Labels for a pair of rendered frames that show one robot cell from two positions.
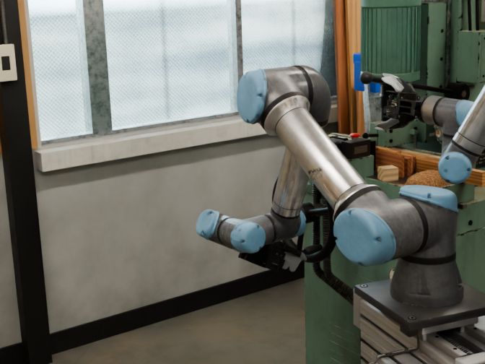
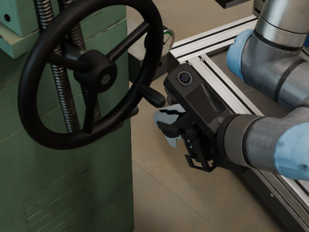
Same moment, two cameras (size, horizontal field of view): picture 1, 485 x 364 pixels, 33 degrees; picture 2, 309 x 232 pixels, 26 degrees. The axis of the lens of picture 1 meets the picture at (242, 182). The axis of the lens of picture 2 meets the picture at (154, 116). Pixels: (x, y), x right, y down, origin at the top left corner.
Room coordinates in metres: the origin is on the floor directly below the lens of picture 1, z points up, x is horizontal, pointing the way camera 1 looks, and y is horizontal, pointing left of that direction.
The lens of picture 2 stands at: (2.30, 0.64, 1.51)
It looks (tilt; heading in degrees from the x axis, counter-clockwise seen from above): 45 degrees down; 262
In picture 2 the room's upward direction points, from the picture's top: straight up
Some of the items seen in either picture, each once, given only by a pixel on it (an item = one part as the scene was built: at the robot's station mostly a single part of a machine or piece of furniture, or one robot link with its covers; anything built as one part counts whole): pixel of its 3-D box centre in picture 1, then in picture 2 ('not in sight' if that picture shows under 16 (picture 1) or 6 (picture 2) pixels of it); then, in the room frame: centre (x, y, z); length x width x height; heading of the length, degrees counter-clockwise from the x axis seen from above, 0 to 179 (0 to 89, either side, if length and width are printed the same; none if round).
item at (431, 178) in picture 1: (429, 177); not in sight; (2.22, -0.52, 0.92); 0.14 x 0.09 x 0.04; 125
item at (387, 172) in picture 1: (387, 172); not in sight; (2.29, -0.42, 0.92); 0.05 x 0.04 x 0.04; 107
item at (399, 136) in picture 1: (394, 134); not in sight; (2.48, -0.47, 0.99); 0.14 x 0.07 x 0.09; 125
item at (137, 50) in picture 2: not in sight; (136, 53); (2.18, -0.49, 0.58); 0.12 x 0.08 x 0.08; 125
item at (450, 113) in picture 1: (459, 115); not in sight; (2.02, -0.55, 1.12); 0.11 x 0.08 x 0.09; 35
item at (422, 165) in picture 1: (411, 163); not in sight; (2.40, -0.51, 0.92); 0.54 x 0.02 x 0.04; 35
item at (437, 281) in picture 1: (426, 271); not in sight; (1.62, -0.38, 0.87); 0.15 x 0.15 x 0.10
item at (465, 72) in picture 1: (478, 55); not in sight; (2.47, -0.72, 1.22); 0.09 x 0.08 x 0.15; 125
